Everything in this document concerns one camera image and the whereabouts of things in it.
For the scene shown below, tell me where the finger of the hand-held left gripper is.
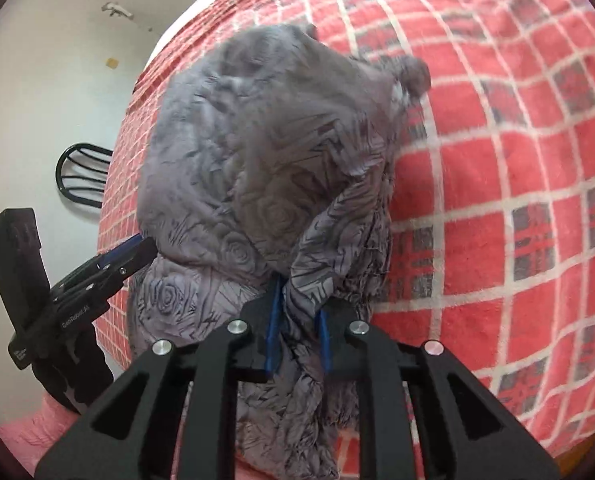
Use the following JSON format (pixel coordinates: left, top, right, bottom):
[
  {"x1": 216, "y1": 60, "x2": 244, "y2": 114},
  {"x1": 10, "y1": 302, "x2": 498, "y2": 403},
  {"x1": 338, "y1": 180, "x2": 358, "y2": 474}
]
[
  {"x1": 96, "y1": 233, "x2": 144, "y2": 267},
  {"x1": 108, "y1": 237, "x2": 158, "y2": 282}
]

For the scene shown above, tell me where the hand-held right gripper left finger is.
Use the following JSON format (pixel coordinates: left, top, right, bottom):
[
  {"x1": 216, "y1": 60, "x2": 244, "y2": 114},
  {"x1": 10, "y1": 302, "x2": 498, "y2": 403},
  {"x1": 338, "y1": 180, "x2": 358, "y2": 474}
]
[{"x1": 34, "y1": 279, "x2": 285, "y2": 480}]

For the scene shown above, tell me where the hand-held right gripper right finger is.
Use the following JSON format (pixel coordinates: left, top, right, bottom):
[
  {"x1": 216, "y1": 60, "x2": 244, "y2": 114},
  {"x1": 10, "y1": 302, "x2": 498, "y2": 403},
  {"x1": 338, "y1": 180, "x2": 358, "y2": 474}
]
[{"x1": 318, "y1": 299, "x2": 561, "y2": 480}]

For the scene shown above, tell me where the grey quilted jacket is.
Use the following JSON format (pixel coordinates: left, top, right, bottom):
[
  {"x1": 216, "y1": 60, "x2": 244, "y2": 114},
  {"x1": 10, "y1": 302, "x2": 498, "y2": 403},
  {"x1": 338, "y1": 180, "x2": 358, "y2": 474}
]
[{"x1": 126, "y1": 24, "x2": 432, "y2": 480}]

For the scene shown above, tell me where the person's left hand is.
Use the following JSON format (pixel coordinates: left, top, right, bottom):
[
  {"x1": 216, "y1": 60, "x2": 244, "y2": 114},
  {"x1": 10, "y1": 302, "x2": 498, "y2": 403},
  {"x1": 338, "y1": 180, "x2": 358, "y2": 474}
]
[{"x1": 32, "y1": 326, "x2": 115, "y2": 415}]

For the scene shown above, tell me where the black metal chair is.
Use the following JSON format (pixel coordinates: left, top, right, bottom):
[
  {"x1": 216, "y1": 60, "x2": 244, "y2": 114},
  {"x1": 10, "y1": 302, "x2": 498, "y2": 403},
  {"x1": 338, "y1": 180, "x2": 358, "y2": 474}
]
[{"x1": 55, "y1": 143, "x2": 113, "y2": 209}]

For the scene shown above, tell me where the pink textured cloth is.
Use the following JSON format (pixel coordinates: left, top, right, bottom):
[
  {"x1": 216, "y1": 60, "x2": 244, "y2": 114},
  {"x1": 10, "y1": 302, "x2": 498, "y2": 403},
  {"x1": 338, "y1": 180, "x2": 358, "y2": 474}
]
[{"x1": 0, "y1": 400, "x2": 86, "y2": 478}]

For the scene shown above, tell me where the red plaid blanket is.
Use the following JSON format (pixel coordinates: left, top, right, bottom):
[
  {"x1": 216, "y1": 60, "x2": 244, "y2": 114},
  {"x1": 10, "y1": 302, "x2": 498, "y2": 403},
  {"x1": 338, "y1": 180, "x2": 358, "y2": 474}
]
[{"x1": 96, "y1": 0, "x2": 595, "y2": 480}]

